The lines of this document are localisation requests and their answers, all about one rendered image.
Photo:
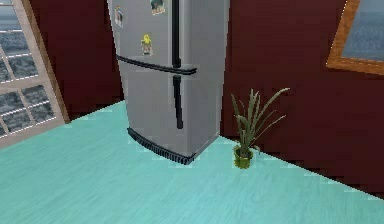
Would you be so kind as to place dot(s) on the grey fridge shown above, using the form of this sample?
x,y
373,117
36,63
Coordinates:
x,y
151,110

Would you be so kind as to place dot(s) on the green potted house plant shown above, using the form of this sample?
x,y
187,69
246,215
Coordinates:
x,y
246,133

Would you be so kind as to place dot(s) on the yellow fridge magnet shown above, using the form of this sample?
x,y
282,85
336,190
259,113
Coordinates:
x,y
146,44

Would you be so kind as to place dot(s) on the dark fridge magnet photo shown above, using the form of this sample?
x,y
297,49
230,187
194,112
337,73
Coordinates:
x,y
157,6

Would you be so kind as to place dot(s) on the pale fridge magnet photo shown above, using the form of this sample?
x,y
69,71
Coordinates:
x,y
118,16

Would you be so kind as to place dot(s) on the wooden framed window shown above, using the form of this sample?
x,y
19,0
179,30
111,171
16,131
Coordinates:
x,y
23,73

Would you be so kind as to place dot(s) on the wooden framed picture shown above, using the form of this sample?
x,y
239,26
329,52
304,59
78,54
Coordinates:
x,y
365,36

